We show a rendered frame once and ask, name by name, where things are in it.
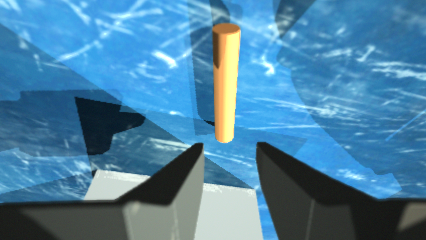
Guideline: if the orange peg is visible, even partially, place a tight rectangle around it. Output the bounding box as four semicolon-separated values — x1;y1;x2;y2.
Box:
212;23;240;143

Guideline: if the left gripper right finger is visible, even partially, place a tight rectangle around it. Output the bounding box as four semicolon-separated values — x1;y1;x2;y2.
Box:
256;142;426;240

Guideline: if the grey open box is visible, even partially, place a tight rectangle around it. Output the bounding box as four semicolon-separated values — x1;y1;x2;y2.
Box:
84;170;263;240

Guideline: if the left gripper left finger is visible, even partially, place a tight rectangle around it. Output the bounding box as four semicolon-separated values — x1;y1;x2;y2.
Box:
0;143;205;240

